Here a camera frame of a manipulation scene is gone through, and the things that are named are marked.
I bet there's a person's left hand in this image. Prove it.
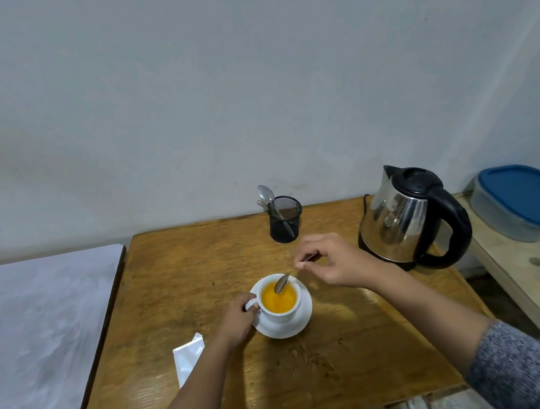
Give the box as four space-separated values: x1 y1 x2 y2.
212 292 266 356

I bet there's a person's right hand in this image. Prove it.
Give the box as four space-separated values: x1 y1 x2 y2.
291 228 381 296

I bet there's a metal teaspoon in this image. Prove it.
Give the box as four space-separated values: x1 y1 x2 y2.
270 252 323 296

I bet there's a white ceramic cup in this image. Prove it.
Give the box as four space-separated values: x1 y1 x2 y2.
242 271 306 328

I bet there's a person's left forearm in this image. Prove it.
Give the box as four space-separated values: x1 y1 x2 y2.
135 335 244 409

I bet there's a person's right forearm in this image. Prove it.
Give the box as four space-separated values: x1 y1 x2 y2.
363 248 540 409

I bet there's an orange drink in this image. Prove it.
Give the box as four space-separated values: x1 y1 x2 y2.
259 280 300 316

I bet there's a black mesh cutlery holder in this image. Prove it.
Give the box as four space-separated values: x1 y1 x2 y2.
266 194 306 246

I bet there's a white saucer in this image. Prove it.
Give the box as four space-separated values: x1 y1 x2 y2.
247 274 317 343

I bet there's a white paper packet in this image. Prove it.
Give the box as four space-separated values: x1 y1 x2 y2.
171 331 210 390

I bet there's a metal spoon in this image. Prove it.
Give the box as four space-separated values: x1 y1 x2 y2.
257 182 297 242

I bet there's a steel electric kettle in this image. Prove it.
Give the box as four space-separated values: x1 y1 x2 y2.
353 157 476 277

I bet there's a white table cover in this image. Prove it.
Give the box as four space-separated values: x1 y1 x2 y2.
0 243 142 409

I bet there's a clear container with blue lid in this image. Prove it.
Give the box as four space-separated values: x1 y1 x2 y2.
466 162 540 248

